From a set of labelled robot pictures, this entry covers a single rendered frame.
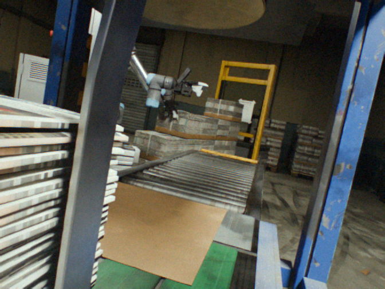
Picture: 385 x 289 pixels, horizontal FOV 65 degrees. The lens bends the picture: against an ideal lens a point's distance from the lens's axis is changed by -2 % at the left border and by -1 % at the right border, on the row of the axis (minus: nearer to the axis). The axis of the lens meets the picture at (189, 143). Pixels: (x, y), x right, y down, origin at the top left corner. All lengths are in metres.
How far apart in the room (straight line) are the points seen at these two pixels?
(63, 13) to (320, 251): 1.03
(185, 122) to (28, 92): 1.34
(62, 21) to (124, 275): 0.81
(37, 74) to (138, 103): 8.35
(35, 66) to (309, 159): 6.76
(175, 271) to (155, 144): 2.10
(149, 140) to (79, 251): 2.50
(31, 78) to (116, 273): 1.69
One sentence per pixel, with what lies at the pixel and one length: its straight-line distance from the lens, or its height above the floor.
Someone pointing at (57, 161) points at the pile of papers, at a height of 1.04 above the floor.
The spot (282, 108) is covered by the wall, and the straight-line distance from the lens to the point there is 9.49.
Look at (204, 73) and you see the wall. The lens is 9.80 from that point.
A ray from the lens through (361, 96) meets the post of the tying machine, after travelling 0.88.
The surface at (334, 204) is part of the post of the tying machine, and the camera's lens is 0.88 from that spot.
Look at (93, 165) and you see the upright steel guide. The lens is 0.16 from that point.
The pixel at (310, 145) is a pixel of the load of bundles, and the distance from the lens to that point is 7.90.
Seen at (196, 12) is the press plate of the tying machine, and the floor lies 1.29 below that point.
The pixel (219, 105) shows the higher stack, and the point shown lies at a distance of 3.62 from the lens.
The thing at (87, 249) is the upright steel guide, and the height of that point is 0.99.
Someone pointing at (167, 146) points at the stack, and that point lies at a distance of 2.55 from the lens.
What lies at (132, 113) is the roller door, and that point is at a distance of 10.36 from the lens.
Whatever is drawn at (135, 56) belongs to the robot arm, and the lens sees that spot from 1.98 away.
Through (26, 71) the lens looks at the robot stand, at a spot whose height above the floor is 1.13.
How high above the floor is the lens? 1.07
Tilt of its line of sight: 6 degrees down
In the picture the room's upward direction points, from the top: 11 degrees clockwise
